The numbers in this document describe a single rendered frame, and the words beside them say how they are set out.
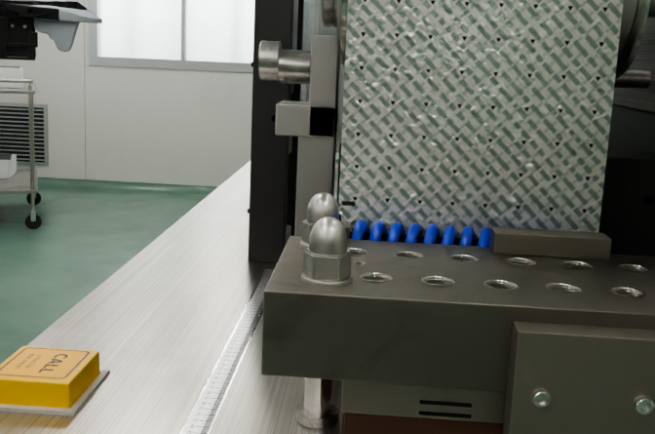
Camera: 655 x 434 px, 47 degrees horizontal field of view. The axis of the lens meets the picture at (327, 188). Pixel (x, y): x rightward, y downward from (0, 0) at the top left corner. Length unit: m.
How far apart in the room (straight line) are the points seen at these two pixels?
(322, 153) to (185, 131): 5.71
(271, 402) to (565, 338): 0.26
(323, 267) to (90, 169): 6.26
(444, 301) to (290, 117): 0.32
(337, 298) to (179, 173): 6.03
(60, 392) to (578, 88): 0.50
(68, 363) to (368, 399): 0.27
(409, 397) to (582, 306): 0.13
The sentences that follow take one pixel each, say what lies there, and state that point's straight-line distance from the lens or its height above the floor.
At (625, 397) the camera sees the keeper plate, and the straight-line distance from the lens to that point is 0.54.
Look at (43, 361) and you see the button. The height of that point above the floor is 0.92.
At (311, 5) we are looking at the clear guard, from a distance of 1.73.
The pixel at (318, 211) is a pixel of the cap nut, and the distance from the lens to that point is 0.62.
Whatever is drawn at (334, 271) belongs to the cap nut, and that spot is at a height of 1.04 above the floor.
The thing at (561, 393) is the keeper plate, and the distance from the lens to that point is 0.53.
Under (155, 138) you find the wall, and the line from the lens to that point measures 6.54.
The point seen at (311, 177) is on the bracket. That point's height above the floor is 1.06.
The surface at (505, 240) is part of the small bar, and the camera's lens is 0.65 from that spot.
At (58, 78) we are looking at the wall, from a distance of 6.77.
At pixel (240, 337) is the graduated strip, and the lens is 0.79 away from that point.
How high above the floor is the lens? 1.19
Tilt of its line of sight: 10 degrees down
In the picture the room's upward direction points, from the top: 3 degrees clockwise
